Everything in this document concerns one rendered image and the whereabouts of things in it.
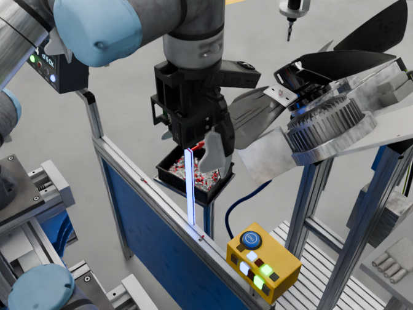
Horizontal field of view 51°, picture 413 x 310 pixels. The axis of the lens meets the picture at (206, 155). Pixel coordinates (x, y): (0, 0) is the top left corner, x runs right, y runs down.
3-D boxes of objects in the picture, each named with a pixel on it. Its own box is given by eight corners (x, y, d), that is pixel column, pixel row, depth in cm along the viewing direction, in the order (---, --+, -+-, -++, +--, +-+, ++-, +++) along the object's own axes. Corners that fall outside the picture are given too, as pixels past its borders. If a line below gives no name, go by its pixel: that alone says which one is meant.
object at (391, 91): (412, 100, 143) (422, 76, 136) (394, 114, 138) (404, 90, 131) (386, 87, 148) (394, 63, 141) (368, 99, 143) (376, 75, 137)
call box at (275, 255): (296, 283, 110) (303, 262, 103) (269, 309, 106) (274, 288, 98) (251, 242, 119) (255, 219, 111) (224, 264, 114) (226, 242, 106)
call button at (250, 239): (262, 242, 107) (262, 238, 106) (251, 251, 105) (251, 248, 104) (250, 232, 109) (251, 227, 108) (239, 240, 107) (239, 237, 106)
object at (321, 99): (341, 88, 133) (338, 83, 133) (322, 103, 123) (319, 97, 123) (305, 106, 143) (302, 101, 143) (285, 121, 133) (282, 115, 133)
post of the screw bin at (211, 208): (212, 290, 212) (214, 185, 153) (209, 295, 210) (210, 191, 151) (207, 287, 214) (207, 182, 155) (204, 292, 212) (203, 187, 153)
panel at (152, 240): (244, 379, 173) (259, 308, 125) (243, 380, 173) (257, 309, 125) (128, 244, 216) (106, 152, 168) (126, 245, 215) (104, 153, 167)
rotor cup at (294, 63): (338, 82, 133) (318, 44, 132) (319, 96, 123) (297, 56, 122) (301, 101, 143) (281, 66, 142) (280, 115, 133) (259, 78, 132)
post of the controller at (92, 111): (104, 136, 163) (94, 94, 148) (97, 139, 161) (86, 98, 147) (99, 131, 164) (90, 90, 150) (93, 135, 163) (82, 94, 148)
